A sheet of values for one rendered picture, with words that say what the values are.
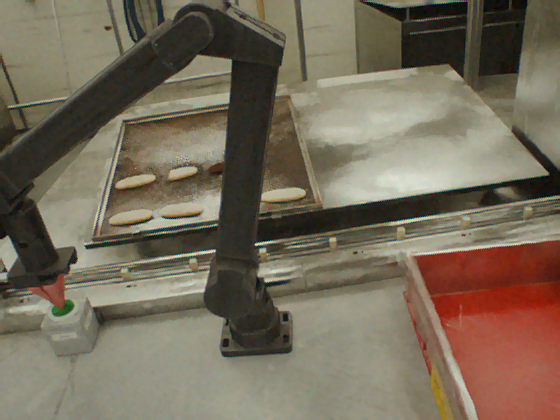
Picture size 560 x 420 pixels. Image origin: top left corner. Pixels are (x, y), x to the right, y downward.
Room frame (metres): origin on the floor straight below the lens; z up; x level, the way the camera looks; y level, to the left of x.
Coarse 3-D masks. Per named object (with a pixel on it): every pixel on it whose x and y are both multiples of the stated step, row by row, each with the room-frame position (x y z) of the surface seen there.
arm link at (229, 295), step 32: (192, 0) 0.59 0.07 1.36; (224, 32) 0.55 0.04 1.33; (256, 32) 0.54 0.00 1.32; (256, 64) 0.55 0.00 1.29; (256, 96) 0.56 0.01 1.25; (256, 128) 0.56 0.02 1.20; (224, 160) 0.57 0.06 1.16; (256, 160) 0.56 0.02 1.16; (224, 192) 0.57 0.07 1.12; (256, 192) 0.56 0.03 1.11; (224, 224) 0.57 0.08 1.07; (256, 224) 0.57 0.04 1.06; (224, 256) 0.56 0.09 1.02; (256, 256) 0.62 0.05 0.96; (224, 288) 0.54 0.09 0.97
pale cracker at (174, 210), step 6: (174, 204) 0.93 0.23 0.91; (180, 204) 0.93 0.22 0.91; (186, 204) 0.92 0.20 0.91; (192, 204) 0.92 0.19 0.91; (198, 204) 0.92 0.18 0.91; (162, 210) 0.92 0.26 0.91; (168, 210) 0.91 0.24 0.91; (174, 210) 0.91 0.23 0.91; (180, 210) 0.91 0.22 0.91; (186, 210) 0.90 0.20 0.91; (192, 210) 0.90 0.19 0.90; (198, 210) 0.90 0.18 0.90; (168, 216) 0.90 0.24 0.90; (174, 216) 0.90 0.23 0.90; (180, 216) 0.90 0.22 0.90
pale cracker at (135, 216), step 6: (138, 210) 0.92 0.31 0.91; (144, 210) 0.92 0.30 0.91; (150, 210) 0.93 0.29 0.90; (114, 216) 0.92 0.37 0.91; (120, 216) 0.91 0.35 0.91; (126, 216) 0.91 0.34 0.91; (132, 216) 0.90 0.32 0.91; (138, 216) 0.90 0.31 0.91; (144, 216) 0.90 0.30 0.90; (150, 216) 0.91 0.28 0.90; (114, 222) 0.90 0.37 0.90; (120, 222) 0.90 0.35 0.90; (126, 222) 0.89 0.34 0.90; (132, 222) 0.89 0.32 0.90
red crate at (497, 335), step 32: (512, 288) 0.61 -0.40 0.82; (544, 288) 0.60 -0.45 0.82; (448, 320) 0.56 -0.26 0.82; (480, 320) 0.55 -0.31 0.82; (512, 320) 0.54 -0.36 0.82; (544, 320) 0.52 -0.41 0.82; (480, 352) 0.48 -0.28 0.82; (512, 352) 0.47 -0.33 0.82; (544, 352) 0.46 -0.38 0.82; (480, 384) 0.42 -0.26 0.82; (512, 384) 0.41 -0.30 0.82; (544, 384) 0.41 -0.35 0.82; (480, 416) 0.37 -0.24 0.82; (512, 416) 0.36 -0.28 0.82; (544, 416) 0.36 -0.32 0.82
